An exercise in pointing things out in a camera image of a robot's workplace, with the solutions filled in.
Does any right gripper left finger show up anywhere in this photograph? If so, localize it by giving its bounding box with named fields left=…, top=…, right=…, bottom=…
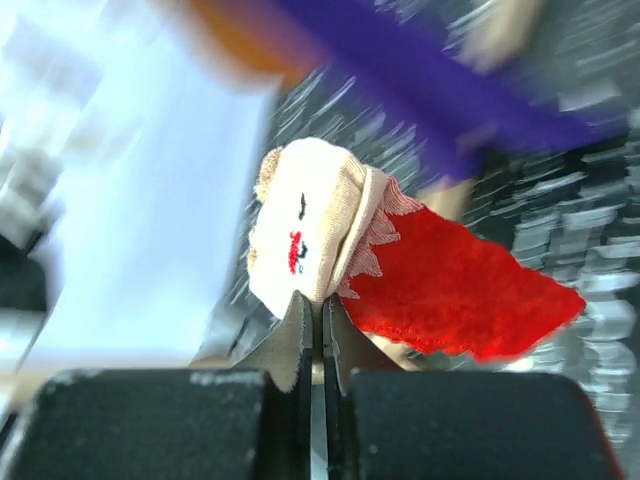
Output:
left=1, top=294, right=312, bottom=480

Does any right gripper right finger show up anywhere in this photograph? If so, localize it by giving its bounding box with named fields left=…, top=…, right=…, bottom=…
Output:
left=322, top=297, right=623, bottom=479

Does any pink patterned sock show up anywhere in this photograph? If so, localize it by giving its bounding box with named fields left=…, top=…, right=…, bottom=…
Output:
left=247, top=138, right=585, bottom=362

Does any purple sock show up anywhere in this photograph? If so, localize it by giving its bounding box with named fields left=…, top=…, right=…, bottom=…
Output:
left=272, top=1, right=625, bottom=182

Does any orange brown sock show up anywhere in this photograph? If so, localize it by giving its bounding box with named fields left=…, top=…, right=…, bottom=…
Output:
left=186, top=1, right=327, bottom=88

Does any wooden hanger stand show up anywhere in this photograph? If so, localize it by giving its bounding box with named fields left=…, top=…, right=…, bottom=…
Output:
left=417, top=0, right=544, bottom=220

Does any black marble pattern mat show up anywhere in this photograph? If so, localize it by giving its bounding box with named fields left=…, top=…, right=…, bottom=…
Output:
left=242, top=1, right=639, bottom=447

